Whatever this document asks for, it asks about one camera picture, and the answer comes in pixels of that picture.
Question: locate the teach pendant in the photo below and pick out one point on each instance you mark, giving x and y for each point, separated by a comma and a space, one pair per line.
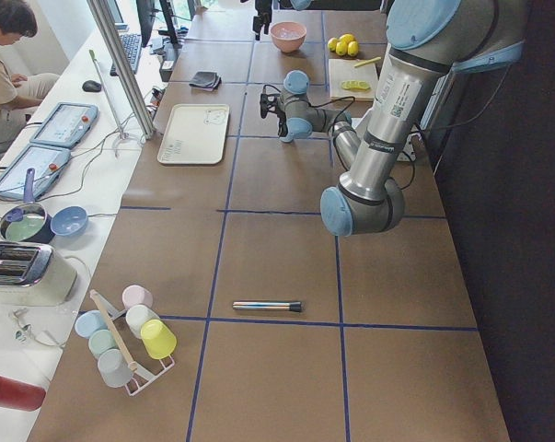
66, 125
48, 161

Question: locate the cream toaster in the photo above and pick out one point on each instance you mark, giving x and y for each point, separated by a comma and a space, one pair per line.
34, 275

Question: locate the steel muddler black tip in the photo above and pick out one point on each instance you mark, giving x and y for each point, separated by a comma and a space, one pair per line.
290, 306

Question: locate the blue cup on rack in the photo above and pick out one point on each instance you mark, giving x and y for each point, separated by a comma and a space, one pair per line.
88, 323

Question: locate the pink bowl of ice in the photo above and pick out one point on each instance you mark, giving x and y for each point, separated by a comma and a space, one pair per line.
288, 36

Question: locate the yellow lemon bottom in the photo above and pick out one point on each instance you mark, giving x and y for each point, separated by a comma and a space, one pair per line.
353, 48

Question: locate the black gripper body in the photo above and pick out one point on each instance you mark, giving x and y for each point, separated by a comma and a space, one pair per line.
275, 103
260, 9

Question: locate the pink cup on rack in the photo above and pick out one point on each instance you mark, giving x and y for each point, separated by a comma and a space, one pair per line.
133, 295

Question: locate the white cup rack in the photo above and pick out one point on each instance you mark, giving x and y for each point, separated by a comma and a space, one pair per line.
143, 377

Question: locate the yellow plastic knife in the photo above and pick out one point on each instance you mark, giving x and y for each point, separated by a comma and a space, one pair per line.
367, 62

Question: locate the red bottle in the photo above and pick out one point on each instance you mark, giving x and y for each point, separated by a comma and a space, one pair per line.
19, 395

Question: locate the far teach pendant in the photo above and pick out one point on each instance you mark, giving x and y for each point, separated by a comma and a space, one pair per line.
66, 125

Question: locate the green cup on rack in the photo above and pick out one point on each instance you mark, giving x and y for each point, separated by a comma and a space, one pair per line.
100, 342

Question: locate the cream bear serving tray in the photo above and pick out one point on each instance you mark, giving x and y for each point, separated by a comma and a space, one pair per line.
195, 135

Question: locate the black keyboard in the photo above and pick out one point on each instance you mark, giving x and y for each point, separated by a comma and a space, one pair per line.
132, 45

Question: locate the folded grey cloth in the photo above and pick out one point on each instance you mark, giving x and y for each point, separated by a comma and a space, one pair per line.
205, 80

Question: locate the blue bowl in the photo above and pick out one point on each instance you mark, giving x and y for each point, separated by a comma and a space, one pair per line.
70, 221

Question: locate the seated person beige shirt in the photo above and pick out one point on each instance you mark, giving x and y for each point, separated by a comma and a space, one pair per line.
19, 95

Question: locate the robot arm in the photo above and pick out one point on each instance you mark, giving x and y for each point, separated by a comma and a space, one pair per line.
295, 4
426, 40

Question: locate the yellow lemon middle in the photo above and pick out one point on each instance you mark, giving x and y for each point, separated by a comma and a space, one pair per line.
341, 48

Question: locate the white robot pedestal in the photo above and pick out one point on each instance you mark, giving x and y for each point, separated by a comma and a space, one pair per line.
408, 152

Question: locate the long metal rod tool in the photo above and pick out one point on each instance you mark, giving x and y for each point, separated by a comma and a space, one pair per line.
123, 137

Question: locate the grey cup on rack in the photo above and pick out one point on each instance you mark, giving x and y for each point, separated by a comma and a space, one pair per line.
113, 368

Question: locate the yellow lemon far left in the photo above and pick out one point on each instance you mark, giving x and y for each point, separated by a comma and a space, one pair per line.
332, 44

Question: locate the wooden cutting board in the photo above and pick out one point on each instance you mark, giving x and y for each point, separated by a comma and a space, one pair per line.
344, 71

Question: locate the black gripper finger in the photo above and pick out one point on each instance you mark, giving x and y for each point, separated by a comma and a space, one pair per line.
282, 129

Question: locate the black computer mouse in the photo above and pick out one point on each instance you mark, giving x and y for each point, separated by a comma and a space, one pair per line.
92, 86

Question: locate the yellow lemon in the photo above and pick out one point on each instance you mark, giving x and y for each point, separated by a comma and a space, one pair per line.
353, 48
347, 38
332, 44
341, 48

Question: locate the lemon slices row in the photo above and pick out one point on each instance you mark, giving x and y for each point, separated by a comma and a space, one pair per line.
355, 85

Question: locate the aluminium frame post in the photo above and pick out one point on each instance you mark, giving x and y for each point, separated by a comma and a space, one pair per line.
105, 23

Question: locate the blue saucepan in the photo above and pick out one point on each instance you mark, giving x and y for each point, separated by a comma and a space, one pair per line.
29, 221

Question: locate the yellow lemon top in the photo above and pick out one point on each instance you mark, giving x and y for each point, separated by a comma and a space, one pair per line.
347, 38

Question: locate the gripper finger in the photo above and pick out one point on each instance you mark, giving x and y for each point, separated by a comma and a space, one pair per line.
257, 29

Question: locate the white cup on rack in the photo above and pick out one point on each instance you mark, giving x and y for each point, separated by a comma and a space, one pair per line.
136, 316

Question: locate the near teach pendant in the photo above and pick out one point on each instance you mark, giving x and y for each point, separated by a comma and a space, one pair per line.
48, 161

